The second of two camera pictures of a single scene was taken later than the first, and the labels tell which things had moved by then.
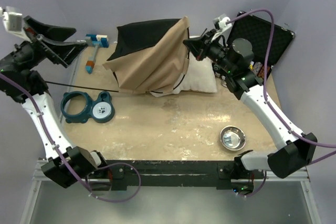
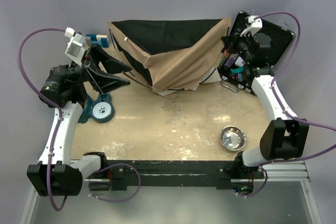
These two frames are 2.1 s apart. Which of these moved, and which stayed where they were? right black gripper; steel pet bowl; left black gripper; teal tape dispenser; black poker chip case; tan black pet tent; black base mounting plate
Moved: left black gripper; tan black pet tent; right black gripper
Stayed: black poker chip case; teal tape dispenser; steel pet bowl; black base mounting plate
